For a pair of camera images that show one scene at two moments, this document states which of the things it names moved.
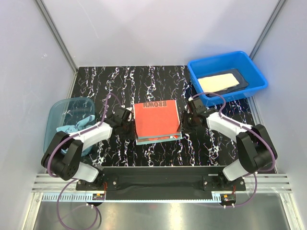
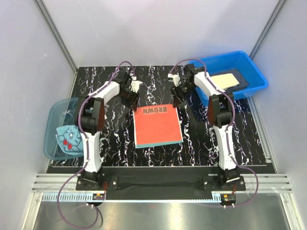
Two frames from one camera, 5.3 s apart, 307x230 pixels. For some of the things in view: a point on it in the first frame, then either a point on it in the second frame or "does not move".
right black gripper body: x=188 y=122 to x=183 y=90
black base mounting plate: x=161 y=182 does not move
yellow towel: x=218 y=82 does not move
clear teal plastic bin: x=67 y=111 does not move
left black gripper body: x=128 y=131 to x=129 y=97
